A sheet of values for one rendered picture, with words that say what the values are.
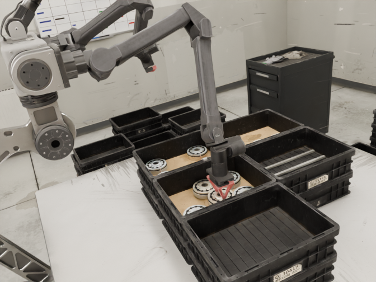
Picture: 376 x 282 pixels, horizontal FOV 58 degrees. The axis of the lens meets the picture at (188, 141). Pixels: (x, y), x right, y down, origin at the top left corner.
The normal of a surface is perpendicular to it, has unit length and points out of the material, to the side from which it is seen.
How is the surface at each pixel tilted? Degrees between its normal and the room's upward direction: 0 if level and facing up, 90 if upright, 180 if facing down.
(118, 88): 90
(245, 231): 0
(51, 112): 90
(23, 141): 90
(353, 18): 90
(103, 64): 63
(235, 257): 0
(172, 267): 0
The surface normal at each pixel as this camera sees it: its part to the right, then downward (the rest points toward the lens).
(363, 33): -0.87, 0.31
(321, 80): 0.47, 0.34
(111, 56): 0.36, -0.11
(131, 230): -0.12, -0.89
